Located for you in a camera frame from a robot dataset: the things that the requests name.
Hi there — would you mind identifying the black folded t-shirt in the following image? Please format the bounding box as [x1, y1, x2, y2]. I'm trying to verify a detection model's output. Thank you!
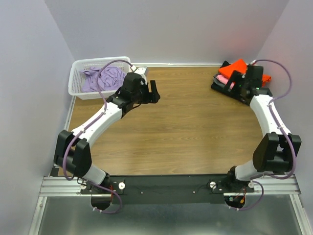
[211, 59, 249, 105]

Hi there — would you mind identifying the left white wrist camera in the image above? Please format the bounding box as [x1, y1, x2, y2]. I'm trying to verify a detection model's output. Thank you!
[130, 65, 148, 85]

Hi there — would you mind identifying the grey folded t-shirt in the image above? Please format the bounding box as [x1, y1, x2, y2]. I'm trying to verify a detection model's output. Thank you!
[213, 76, 226, 89]

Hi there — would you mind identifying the purple t-shirt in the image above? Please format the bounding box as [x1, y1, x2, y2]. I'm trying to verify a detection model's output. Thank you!
[80, 66, 126, 93]

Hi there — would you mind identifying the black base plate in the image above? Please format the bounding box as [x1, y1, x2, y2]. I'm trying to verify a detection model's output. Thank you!
[81, 174, 254, 208]

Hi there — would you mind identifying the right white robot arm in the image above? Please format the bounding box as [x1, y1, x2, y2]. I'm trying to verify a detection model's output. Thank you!
[222, 61, 302, 192]

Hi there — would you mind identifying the orange t-shirt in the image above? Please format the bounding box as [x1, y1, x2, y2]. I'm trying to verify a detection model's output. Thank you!
[219, 59, 271, 87]

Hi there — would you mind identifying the aluminium frame rail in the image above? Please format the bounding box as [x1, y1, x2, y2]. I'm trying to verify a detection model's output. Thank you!
[29, 177, 313, 235]

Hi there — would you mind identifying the pink folded t-shirt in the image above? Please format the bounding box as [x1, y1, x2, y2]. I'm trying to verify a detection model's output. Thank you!
[216, 74, 235, 90]

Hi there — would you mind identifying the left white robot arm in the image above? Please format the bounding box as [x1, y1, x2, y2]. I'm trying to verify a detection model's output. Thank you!
[53, 72, 160, 193]

